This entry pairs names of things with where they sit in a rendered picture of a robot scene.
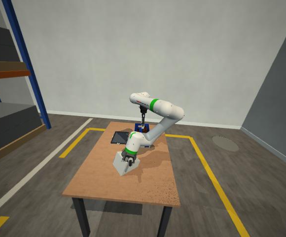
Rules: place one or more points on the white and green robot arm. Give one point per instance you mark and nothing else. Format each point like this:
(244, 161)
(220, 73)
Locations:
(171, 113)

